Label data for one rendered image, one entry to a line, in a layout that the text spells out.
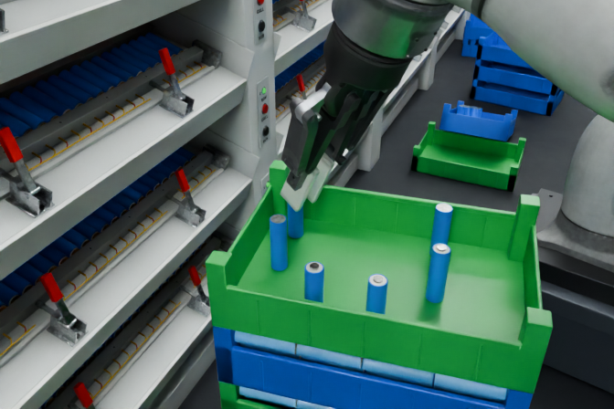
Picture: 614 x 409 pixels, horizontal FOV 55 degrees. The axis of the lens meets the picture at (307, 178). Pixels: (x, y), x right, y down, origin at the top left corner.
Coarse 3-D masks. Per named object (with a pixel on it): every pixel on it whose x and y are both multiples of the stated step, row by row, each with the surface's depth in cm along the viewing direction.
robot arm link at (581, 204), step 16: (592, 128) 100; (608, 128) 97; (592, 144) 99; (608, 144) 96; (576, 160) 103; (592, 160) 99; (608, 160) 97; (576, 176) 103; (592, 176) 99; (608, 176) 97; (576, 192) 103; (592, 192) 100; (608, 192) 98; (576, 208) 104; (592, 208) 101; (608, 208) 99; (576, 224) 105; (592, 224) 102; (608, 224) 101
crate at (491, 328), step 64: (256, 256) 66; (320, 256) 66; (384, 256) 66; (512, 256) 65; (256, 320) 56; (320, 320) 53; (384, 320) 51; (448, 320) 58; (512, 320) 58; (512, 384) 51
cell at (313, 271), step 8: (312, 264) 55; (320, 264) 55; (304, 272) 55; (312, 272) 54; (320, 272) 54; (304, 280) 56; (312, 280) 55; (320, 280) 55; (304, 288) 56; (312, 288) 55; (320, 288) 55; (304, 296) 57; (312, 296) 56; (320, 296) 56
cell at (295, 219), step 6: (288, 204) 67; (288, 210) 68; (300, 210) 67; (288, 216) 68; (294, 216) 68; (300, 216) 68; (288, 222) 69; (294, 222) 68; (300, 222) 68; (288, 228) 69; (294, 228) 68; (300, 228) 69; (288, 234) 70; (294, 234) 69; (300, 234) 69
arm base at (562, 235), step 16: (560, 208) 110; (560, 224) 109; (544, 240) 108; (560, 240) 107; (576, 240) 105; (592, 240) 103; (608, 240) 102; (576, 256) 105; (592, 256) 103; (608, 256) 102
